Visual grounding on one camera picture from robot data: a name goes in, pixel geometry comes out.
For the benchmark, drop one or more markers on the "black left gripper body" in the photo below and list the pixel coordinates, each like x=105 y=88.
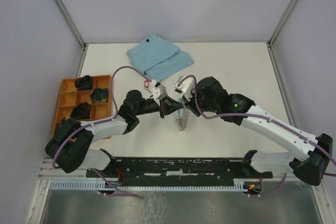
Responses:
x=163 y=105

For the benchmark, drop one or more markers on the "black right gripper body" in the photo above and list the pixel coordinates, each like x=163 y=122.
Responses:
x=192 y=106

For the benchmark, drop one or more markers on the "metal key organizer blue handle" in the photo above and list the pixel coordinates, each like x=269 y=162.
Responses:
x=182 y=116

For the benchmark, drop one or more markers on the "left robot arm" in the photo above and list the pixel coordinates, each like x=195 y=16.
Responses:
x=70 y=145

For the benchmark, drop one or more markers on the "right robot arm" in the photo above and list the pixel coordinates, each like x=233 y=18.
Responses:
x=306 y=155

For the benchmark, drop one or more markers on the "red tag key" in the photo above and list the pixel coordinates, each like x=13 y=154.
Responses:
x=146 y=84

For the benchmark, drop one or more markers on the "light blue cloth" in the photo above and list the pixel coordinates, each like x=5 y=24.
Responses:
x=158 y=58

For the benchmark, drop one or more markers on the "orange compartment tray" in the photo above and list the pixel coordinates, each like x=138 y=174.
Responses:
x=95 y=97

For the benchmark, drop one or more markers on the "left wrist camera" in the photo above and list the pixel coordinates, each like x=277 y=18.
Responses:
x=158 y=91

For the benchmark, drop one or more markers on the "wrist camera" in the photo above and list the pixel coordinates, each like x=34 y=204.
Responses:
x=158 y=91
x=185 y=86

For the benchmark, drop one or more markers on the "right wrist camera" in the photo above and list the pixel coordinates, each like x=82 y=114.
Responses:
x=185 y=86

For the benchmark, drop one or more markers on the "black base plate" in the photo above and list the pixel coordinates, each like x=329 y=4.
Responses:
x=178 y=172

